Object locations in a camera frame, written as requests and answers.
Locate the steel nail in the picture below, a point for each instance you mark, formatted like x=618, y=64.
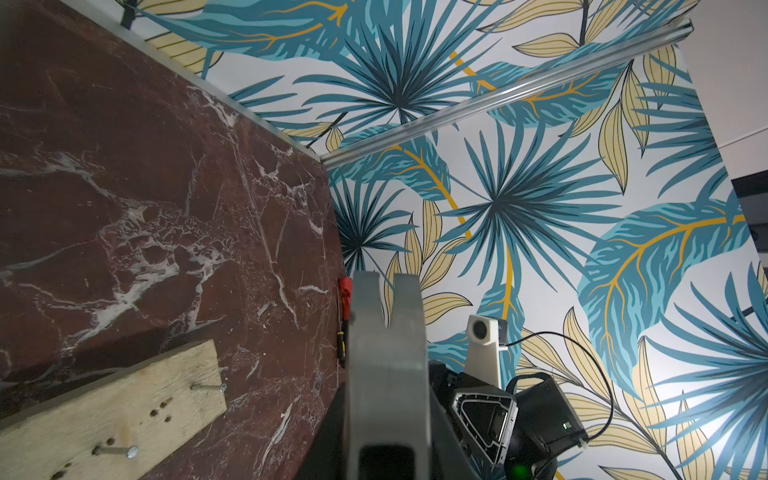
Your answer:
x=129, y=452
x=220, y=388

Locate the orange black claw hammer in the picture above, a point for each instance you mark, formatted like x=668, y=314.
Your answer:
x=387, y=407

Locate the right steel nail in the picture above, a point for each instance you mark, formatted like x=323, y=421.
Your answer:
x=220, y=388

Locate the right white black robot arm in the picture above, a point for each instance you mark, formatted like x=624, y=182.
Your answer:
x=513, y=433

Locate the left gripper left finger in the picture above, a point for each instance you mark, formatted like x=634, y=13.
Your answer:
x=325, y=457

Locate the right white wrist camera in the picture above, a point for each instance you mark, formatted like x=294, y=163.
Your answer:
x=487, y=337

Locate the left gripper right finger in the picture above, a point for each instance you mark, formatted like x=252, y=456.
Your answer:
x=448, y=459

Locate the middle steel nail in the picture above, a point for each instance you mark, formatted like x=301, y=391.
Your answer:
x=129, y=452

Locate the light wooden board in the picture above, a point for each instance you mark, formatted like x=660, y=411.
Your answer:
x=149, y=405

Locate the red pipe wrench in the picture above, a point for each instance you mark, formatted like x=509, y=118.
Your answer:
x=345, y=291

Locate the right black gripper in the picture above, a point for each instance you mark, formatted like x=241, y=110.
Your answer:
x=481, y=415

